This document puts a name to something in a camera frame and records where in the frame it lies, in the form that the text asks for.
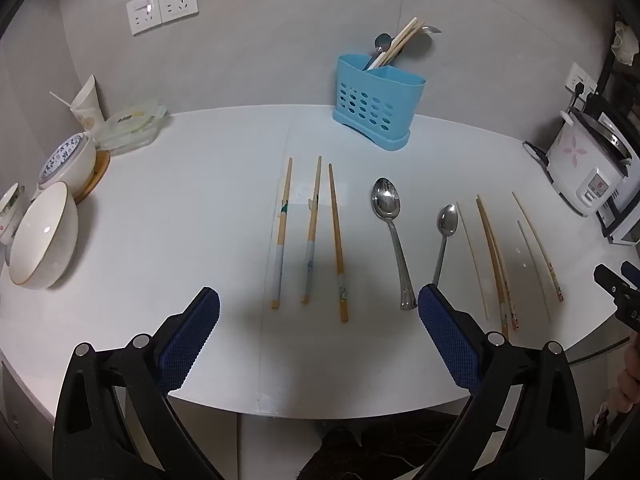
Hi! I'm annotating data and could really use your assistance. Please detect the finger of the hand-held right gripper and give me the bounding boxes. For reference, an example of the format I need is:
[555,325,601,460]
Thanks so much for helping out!
[593,263,640,333]
[620,260,640,291]

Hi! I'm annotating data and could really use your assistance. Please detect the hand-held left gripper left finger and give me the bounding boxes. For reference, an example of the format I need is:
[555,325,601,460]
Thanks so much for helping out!
[52,287,222,480]

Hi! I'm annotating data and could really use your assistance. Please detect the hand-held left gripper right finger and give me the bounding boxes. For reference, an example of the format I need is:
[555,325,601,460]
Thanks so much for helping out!
[417,283,586,480]

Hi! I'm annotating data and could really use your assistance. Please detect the pale bamboo chopsticks group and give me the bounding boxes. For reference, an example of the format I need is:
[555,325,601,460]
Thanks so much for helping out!
[476,194,520,332]

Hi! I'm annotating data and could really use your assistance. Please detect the wooden chopstick blue white end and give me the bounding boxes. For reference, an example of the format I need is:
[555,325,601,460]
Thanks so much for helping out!
[270,157,294,310]
[301,155,323,306]

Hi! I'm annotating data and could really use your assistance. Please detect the wooden chopstick green patterned end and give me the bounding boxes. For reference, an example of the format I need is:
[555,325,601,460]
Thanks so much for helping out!
[328,163,349,323]

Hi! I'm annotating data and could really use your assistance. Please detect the blue plastic utensil holder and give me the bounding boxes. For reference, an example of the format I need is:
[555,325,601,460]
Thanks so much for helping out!
[333,53,427,151]

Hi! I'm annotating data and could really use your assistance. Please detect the person's right hand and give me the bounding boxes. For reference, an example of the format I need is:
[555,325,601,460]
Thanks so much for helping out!
[616,332,640,413]

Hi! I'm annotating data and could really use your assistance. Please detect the brown chopstick patterned end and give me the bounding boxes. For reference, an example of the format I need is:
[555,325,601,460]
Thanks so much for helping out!
[476,199,510,340]

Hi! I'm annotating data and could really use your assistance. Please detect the pale chopstick red end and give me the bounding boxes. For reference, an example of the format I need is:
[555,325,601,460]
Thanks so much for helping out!
[511,191,564,304]

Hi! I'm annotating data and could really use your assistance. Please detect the small steel spoon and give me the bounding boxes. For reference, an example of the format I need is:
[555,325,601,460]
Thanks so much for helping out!
[431,203,459,287]

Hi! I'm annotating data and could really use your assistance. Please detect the white floral rice cooker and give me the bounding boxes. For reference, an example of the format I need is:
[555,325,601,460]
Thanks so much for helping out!
[544,96,632,218]

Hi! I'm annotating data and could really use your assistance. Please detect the large steel spoon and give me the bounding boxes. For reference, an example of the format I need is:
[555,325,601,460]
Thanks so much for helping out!
[371,177,419,310]

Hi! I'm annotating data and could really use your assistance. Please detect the person's dark pants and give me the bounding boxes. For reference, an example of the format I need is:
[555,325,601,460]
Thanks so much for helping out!
[298,409,463,480]

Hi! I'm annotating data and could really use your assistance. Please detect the white ceramic bowl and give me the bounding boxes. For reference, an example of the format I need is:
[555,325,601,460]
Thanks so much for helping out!
[8,181,80,291]

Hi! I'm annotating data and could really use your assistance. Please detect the round wooden coaster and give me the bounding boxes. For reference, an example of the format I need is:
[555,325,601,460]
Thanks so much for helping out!
[74,149,111,204]

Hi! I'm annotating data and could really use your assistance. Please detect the black metal shelf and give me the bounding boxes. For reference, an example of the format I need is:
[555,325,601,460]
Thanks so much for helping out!
[596,7,640,126]

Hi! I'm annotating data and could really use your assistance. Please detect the white bowl blue patterned lid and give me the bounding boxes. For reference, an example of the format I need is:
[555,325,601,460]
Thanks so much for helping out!
[38,132,97,199]

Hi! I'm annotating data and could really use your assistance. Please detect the clear plastic food container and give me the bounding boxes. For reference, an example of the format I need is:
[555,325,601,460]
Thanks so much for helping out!
[94,99,169,154]

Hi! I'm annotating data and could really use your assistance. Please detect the small patterned cup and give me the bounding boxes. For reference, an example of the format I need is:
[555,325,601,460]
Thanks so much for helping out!
[0,182,27,247]

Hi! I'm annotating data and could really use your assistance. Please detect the pale cloth bag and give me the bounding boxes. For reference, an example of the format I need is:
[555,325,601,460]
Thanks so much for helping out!
[611,21,640,66]

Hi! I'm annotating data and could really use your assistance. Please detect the paper cup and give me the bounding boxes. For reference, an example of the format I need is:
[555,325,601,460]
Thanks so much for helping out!
[70,74,106,134]

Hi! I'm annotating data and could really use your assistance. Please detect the black power cable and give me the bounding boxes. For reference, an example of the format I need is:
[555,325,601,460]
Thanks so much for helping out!
[522,140,552,167]

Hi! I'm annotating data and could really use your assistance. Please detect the white wall socket with plug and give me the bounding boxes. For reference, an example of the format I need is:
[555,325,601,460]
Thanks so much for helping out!
[566,62,599,101]

